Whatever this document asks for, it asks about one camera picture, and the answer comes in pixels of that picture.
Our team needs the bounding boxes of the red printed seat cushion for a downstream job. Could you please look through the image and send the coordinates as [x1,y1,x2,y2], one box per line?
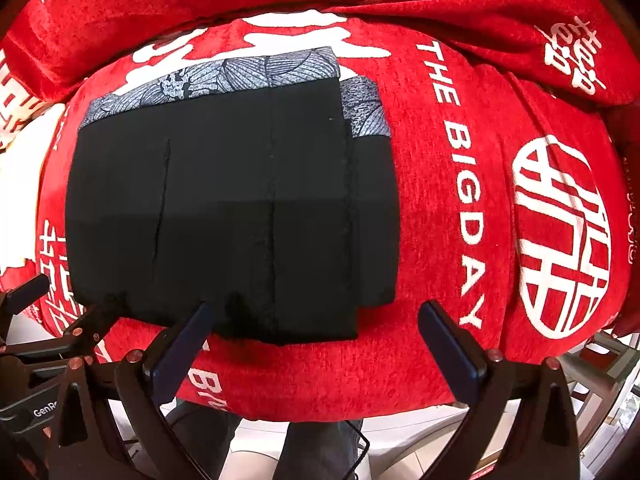
[35,10,516,421]

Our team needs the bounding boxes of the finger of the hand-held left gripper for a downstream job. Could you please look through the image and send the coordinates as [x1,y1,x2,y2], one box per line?
[0,305,119,360]
[0,274,52,317]

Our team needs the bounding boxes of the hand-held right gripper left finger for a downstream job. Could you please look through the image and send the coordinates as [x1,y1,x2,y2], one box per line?
[47,301,217,480]

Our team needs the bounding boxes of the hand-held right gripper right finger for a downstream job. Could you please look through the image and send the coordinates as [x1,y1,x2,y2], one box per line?
[418,300,583,480]

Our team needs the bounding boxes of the bright white cloth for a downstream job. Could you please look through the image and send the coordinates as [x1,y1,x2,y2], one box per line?
[0,105,68,266]

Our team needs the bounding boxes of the wooden furniture frame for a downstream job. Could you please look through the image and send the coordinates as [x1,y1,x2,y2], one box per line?
[567,332,640,466]

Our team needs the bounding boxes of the red printed back cushion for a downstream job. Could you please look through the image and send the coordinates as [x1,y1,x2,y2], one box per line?
[0,0,636,108]

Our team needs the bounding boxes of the person's right leg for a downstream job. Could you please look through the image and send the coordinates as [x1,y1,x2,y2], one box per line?
[277,419,365,480]

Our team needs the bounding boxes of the black cable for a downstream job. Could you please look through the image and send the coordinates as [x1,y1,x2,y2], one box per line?
[344,417,372,480]

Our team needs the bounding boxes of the black pants with grey waistband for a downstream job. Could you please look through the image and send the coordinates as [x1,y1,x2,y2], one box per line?
[65,46,401,346]

